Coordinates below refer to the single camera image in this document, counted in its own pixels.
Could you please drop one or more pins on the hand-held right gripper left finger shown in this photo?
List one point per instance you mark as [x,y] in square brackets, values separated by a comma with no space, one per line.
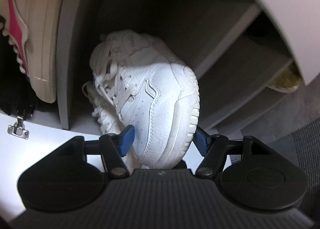
[127,141]

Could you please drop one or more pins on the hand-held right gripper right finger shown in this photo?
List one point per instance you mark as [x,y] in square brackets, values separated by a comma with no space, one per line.
[201,141]

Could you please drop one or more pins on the plain off-white lace-up sneaker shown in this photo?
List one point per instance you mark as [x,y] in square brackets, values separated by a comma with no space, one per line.
[100,116]
[162,99]

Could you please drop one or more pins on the grey wooden shoe cabinet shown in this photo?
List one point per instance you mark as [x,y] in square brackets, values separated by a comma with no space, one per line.
[175,7]

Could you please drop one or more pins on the white cabinet door with hinges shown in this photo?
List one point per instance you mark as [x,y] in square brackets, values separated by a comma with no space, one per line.
[50,129]

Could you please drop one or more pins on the yellow-green fuzzy slipper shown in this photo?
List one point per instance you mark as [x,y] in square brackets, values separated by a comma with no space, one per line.
[285,81]

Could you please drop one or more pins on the grey ribbed doormat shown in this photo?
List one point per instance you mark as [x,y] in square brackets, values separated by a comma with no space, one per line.
[306,151]

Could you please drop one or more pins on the metal cabinet door hinge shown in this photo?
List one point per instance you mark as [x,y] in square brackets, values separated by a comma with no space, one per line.
[17,129]

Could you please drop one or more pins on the cream sneaker with pink stripe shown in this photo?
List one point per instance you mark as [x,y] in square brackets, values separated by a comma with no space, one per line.
[42,31]

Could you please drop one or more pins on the white cabinet door with label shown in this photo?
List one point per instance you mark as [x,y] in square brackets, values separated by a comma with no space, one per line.
[287,7]

